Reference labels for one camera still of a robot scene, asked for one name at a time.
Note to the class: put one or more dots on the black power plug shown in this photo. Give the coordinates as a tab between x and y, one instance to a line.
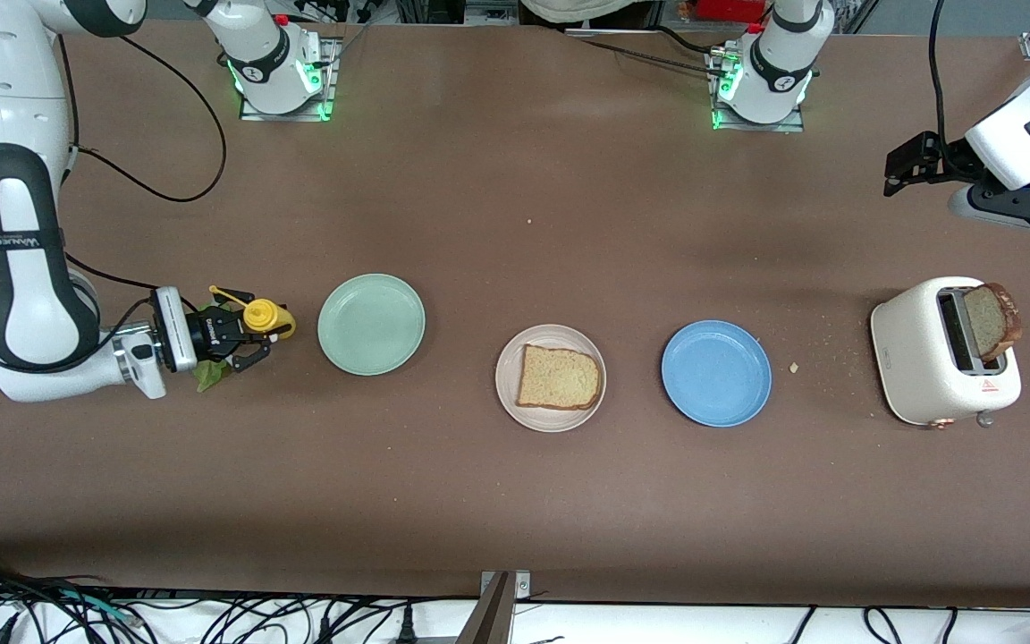
406	631

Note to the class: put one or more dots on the green lettuce leaf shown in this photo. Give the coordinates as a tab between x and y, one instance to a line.
209	376

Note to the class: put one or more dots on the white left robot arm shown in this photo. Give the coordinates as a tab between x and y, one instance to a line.
779	63

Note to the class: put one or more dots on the white toaster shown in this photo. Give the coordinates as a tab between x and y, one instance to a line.
913	358

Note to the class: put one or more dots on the light brown bread slice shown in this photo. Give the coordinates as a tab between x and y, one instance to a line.
560	377

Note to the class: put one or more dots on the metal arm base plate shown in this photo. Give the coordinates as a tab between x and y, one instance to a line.
333	80
792	123

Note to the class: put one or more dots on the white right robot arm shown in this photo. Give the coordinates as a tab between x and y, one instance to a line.
14	89

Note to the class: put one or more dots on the beige plate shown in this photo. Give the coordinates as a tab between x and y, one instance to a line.
551	334

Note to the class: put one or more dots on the dark crust bread slice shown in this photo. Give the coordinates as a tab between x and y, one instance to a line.
984	322

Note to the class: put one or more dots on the yellow squeeze bottle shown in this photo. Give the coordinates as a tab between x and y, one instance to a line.
260	316

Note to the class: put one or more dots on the mint green plate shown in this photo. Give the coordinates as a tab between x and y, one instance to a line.
372	324

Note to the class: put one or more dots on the metal mount beam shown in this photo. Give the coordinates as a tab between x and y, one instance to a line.
488	617

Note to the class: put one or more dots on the blue plate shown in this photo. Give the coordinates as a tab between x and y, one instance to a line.
716	373

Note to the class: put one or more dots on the person in light clothing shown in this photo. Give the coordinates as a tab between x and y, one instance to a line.
586	9

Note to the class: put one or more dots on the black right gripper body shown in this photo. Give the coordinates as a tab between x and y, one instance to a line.
208	332

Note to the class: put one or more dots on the red box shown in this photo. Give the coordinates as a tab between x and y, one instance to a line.
721	9

